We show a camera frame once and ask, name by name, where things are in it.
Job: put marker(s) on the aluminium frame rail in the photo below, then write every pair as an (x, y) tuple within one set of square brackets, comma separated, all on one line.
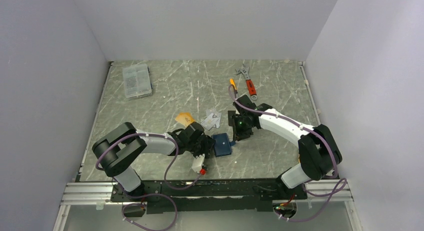
[(87, 193)]

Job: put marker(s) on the blue leather card holder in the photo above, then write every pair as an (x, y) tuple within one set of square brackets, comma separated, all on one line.
[(223, 145)]

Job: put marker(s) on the gold card stack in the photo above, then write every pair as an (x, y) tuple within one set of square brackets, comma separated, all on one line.
[(184, 118)]

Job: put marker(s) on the clear plastic screw box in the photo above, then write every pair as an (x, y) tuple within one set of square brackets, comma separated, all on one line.
[(137, 81)]

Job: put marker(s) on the orange handled screwdriver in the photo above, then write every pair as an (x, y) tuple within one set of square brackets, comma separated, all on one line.
[(232, 82)]

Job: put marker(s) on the red handled adjustable wrench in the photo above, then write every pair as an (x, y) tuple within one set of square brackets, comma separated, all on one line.
[(244, 70)]

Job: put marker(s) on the black card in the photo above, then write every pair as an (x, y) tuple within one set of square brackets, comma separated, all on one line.
[(231, 115)]

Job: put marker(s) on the silver card stack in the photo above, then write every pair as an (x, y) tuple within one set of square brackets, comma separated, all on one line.
[(212, 120)]

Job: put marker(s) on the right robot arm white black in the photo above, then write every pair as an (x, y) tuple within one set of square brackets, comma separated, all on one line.
[(318, 153)]

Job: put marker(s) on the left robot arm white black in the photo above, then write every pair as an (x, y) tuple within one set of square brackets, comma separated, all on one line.
[(116, 151)]

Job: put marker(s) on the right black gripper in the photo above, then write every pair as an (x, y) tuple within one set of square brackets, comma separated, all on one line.
[(239, 135)]

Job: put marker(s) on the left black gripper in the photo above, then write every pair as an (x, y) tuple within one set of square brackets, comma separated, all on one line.
[(208, 142)]

